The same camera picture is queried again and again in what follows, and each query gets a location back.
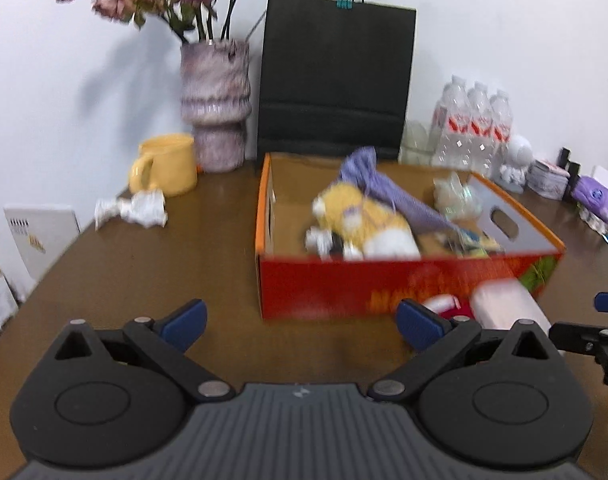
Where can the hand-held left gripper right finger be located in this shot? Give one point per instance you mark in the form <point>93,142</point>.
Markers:
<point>421,330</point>

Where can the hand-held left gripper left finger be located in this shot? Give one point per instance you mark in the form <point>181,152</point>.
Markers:
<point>184,322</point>

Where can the red cloth item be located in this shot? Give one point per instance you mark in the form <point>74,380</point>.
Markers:
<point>458,314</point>

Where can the pink white bottle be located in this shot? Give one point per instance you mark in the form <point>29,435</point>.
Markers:
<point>506,302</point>

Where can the red cardboard box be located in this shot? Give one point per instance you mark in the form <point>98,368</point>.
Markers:
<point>334,285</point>

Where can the yellow plush toy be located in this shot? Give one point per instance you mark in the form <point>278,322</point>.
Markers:
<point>364,210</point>

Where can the clear plastic wrap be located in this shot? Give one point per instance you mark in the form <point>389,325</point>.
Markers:
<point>456,197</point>

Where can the purple checked cloth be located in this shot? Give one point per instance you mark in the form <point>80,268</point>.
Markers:
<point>383,185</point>

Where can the white blister packet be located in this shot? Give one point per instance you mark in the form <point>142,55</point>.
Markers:
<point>592,220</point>

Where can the purple tissue pack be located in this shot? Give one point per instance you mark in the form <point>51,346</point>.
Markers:
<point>601,195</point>

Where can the crumpled white tissue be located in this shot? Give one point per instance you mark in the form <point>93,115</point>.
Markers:
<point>134,209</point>

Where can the grey tin box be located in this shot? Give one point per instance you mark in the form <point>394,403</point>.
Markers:
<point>543,185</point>

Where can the black small object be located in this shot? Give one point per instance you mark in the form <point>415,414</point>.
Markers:
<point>569,165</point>

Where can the pink white small box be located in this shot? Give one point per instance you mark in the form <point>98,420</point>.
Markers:
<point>552,167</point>

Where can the yellow mug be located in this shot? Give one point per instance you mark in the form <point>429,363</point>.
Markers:
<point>166,165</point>

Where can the white robot figurine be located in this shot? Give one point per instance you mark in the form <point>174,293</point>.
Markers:
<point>517,162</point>

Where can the clear glass cup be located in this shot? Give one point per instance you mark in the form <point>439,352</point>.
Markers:
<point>414,142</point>

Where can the red label water bottle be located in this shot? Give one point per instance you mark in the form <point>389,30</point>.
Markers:
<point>478,135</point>
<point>448,130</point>
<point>501,135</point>

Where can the purple white ceramic vase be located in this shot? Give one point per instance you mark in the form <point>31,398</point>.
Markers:
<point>216,105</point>

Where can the black paper bag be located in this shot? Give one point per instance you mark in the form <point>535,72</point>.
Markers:
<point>334,80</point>

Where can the green binder clip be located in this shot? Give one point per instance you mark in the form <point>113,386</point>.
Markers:
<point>343,4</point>

